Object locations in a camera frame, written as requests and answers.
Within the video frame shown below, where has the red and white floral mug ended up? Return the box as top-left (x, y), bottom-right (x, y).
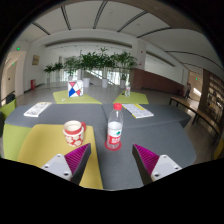
top-left (62, 119), bottom-right (88, 148)

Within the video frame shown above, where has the small clear plastic bottle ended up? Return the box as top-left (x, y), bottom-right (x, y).
top-left (124, 82), bottom-right (132, 98)

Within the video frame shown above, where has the person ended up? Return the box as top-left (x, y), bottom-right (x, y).
top-left (184, 82), bottom-right (193, 99)

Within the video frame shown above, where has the clear red-capped water bottle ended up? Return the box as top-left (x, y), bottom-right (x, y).
top-left (106, 102), bottom-right (125, 150)

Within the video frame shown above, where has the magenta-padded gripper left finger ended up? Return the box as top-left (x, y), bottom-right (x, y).
top-left (40, 142), bottom-right (93, 186)

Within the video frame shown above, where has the wooden shelf unit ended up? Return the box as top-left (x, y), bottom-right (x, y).
top-left (199, 69), bottom-right (224, 129)

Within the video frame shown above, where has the white printed booklet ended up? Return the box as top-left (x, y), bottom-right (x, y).
top-left (23, 101), bottom-right (53, 119)

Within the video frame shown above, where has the long wooden bench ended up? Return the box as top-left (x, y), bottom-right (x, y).
top-left (168, 95), bottom-right (224, 143)

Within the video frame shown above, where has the row of potted green plants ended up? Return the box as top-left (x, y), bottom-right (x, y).
top-left (43, 47), bottom-right (139, 89)

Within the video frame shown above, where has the framed wall picture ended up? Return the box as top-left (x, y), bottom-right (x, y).
top-left (31, 54), bottom-right (41, 66)

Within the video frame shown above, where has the red blue white patterned cube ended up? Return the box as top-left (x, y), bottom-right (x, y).
top-left (67, 79), bottom-right (85, 99)

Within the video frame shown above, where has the yellow-edged white booklet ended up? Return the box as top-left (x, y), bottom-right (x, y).
top-left (121, 102), bottom-right (155, 120)

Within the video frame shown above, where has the dark chair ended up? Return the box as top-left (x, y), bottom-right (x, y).
top-left (5, 92), bottom-right (17, 105)

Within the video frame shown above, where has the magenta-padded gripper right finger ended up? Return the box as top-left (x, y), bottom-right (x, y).
top-left (131, 143), bottom-right (184, 187)

